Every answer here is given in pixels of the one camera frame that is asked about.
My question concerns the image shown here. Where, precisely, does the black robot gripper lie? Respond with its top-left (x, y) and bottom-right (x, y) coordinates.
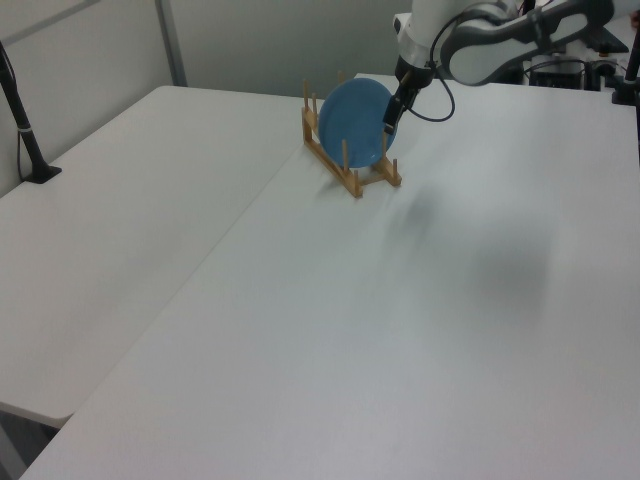
top-left (382, 55), bottom-right (434, 136)

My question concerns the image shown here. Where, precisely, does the blue round plate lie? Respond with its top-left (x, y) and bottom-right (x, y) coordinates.
top-left (317, 77), bottom-right (400, 170)

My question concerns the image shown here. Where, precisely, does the wooden peg plate rack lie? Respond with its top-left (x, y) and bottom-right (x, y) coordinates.
top-left (299, 69), bottom-right (404, 200)

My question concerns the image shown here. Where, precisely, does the short black stand pole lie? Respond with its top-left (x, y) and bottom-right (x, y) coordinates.
top-left (611, 27), bottom-right (640, 107)

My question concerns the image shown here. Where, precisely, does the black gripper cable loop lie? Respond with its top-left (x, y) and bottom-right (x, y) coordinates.
top-left (407, 9), bottom-right (531, 123)

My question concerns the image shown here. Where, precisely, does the grey metal partition post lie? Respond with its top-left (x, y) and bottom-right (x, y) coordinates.
top-left (153, 0), bottom-right (189, 87)

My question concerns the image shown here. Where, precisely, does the black camera stand pole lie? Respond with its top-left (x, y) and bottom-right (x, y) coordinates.
top-left (0, 39), bottom-right (64, 185)

